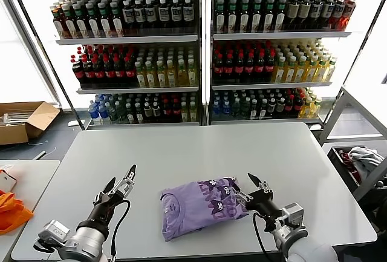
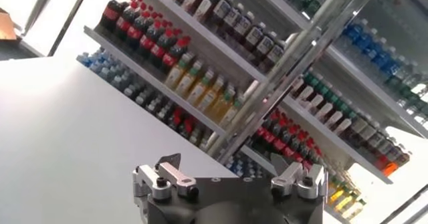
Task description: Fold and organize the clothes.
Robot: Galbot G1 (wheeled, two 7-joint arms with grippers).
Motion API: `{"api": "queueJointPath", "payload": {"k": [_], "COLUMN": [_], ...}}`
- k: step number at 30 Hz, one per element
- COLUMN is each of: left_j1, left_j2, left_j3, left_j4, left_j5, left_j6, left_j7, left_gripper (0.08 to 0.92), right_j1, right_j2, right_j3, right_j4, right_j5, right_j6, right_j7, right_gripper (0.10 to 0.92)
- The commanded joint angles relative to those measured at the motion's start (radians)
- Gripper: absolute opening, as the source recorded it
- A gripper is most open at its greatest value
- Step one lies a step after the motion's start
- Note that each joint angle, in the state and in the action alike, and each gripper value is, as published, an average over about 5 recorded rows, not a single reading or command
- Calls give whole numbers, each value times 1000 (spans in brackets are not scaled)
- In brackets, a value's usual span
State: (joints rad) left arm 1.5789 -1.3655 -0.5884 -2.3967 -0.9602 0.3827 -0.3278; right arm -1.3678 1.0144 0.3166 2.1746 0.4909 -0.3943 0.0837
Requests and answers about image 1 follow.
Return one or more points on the blue label water bottle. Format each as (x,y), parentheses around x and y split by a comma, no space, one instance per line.
(226,110)
(217,111)
(94,115)
(104,116)

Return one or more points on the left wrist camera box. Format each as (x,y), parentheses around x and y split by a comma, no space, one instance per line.
(54,233)

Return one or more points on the dark bottle green white label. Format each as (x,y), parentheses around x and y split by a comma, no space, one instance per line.
(268,17)
(71,26)
(118,24)
(280,17)
(106,24)
(244,18)
(256,17)
(232,18)
(82,25)
(94,25)
(220,18)

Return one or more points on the yellow juice bottle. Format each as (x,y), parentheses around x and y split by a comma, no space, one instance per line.
(181,75)
(315,108)
(191,75)
(300,72)
(161,76)
(192,113)
(184,113)
(310,72)
(171,76)
(320,71)
(150,77)
(289,73)
(305,109)
(278,73)
(140,77)
(329,71)

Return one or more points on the white small carton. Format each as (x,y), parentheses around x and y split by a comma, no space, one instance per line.
(6,181)

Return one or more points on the white small floor object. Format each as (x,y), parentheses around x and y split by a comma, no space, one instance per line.
(72,123)

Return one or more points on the grey metal shelf unit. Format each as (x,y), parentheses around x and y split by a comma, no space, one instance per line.
(272,35)
(127,40)

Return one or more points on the orange cloth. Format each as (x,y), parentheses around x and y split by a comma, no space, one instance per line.
(12,213)

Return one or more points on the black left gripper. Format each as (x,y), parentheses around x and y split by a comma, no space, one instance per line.
(106,210)

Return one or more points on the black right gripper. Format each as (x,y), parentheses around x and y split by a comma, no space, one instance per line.
(263,206)

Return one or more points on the red cap cola bottle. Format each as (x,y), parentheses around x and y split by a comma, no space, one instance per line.
(289,107)
(176,112)
(109,73)
(218,70)
(120,73)
(297,107)
(88,74)
(270,67)
(260,68)
(167,112)
(250,68)
(229,69)
(98,74)
(78,74)
(130,73)
(239,69)

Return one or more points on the dark metal frame bar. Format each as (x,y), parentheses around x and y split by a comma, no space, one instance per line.
(49,59)
(354,62)

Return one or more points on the white flat floor strip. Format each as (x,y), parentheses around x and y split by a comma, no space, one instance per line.
(40,155)

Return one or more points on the grey metal cart frame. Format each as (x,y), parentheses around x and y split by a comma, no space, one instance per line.
(330,119)

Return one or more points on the white packing sheets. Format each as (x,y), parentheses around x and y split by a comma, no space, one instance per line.
(13,116)

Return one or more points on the grey white cloth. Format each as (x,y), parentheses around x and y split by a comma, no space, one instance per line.
(364,156)

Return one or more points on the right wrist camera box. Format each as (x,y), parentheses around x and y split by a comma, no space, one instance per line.
(293,213)

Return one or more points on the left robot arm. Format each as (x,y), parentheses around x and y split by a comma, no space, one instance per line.
(87,241)

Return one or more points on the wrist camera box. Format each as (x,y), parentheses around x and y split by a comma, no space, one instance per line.
(54,233)
(293,213)

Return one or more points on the brown cardboard box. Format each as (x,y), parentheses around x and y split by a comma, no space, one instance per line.
(39,116)

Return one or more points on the red cloth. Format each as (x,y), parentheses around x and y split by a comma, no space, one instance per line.
(347,165)

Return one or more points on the dark bottle black white label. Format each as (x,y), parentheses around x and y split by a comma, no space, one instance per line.
(163,15)
(187,14)
(176,14)
(151,16)
(140,16)
(337,11)
(129,17)
(315,11)
(326,11)

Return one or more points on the black plastic crate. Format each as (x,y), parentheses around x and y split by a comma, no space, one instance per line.
(335,159)

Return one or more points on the green tinted drink bottle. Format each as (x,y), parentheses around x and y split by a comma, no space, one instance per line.
(113,115)
(246,110)
(236,110)
(121,115)

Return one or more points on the purple t-shirt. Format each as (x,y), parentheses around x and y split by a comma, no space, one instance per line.
(187,210)

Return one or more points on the dark bottle beige label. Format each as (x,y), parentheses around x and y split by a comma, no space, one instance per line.
(303,11)
(291,12)

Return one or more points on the dark tea bottle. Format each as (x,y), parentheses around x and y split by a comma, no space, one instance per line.
(156,113)
(271,109)
(280,108)
(147,113)

